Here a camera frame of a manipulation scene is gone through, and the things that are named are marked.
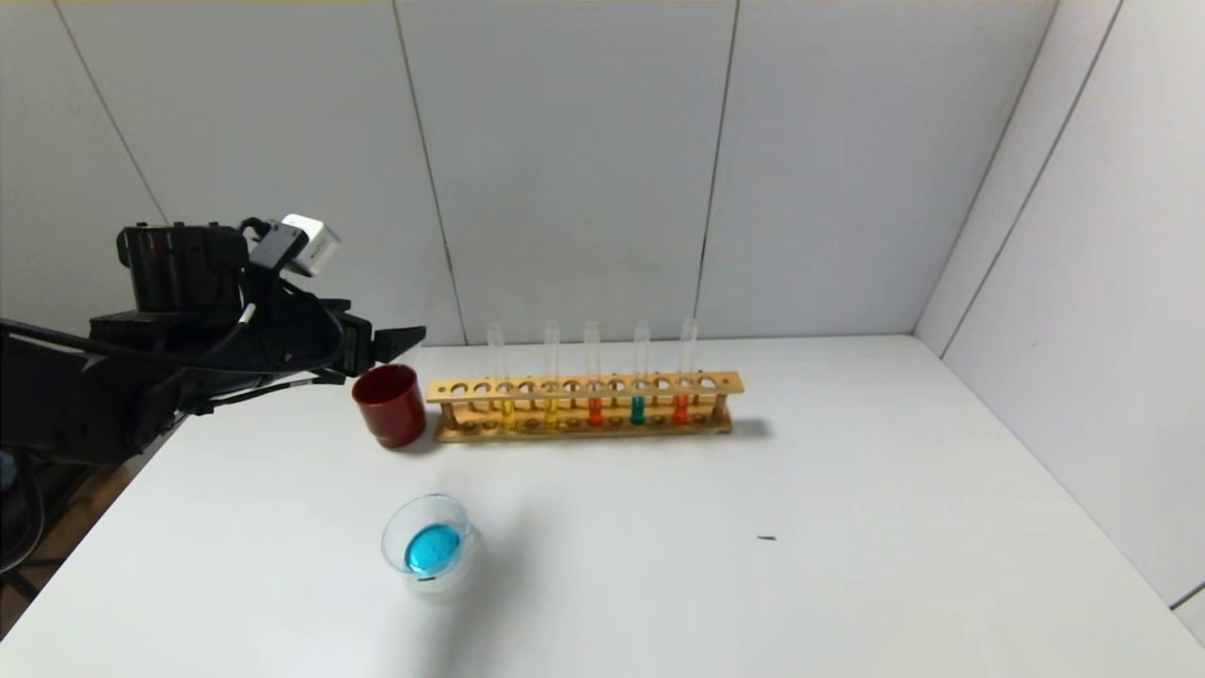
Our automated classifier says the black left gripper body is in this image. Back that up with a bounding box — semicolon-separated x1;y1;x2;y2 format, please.
256;299;375;386

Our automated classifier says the test tube with yellow pigment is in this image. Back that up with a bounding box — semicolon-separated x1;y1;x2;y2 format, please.
486;323;518;430
543;320;563;428

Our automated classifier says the wooden test tube rack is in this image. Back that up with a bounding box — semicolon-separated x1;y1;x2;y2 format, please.
426;371;745;444

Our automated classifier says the test tube with orange pigment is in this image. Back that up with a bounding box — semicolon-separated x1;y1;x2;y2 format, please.
584;320;604;428
671;318;699;426

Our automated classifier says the test tube with teal pigment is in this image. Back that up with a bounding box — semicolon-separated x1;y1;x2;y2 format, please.
630;320;651;426

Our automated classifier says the dark red cup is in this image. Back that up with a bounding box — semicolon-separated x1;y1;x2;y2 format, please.
352;363;428;449

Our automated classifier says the clear glass beaker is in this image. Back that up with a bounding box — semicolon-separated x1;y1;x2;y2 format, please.
380;492;486;604

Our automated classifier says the black metal stand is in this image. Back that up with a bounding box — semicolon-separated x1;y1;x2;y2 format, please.
0;457;123;604

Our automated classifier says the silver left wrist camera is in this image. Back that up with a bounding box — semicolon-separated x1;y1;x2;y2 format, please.
249;214;342;279

